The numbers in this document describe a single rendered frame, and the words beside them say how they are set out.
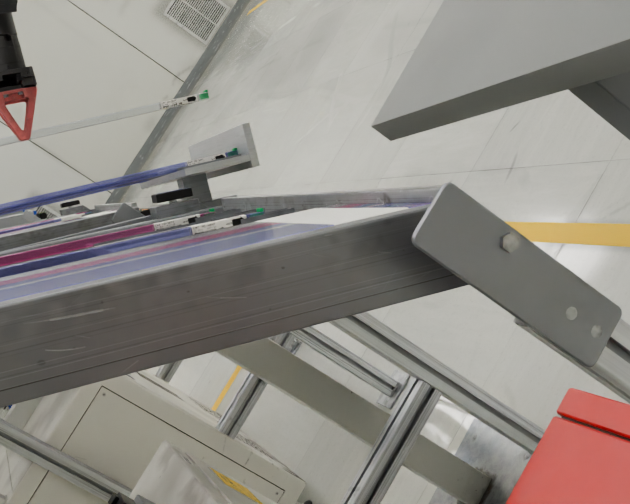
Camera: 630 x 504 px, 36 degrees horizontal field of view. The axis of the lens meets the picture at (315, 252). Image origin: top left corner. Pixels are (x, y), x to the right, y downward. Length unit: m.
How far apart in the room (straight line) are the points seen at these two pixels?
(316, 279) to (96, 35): 8.29
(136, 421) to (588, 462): 1.83
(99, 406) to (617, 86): 1.31
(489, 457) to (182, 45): 7.48
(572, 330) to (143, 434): 1.55
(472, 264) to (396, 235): 0.06
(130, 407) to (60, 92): 6.81
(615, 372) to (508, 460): 1.07
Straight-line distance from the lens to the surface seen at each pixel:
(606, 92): 1.26
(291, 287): 0.65
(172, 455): 1.31
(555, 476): 0.37
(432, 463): 1.74
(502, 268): 0.67
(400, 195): 0.78
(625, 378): 0.74
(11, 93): 1.52
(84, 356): 0.63
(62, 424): 2.12
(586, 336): 0.71
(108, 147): 8.81
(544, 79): 1.09
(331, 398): 1.64
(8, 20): 1.55
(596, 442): 0.36
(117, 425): 2.14
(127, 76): 8.89
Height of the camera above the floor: 1.00
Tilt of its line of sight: 18 degrees down
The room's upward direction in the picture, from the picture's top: 56 degrees counter-clockwise
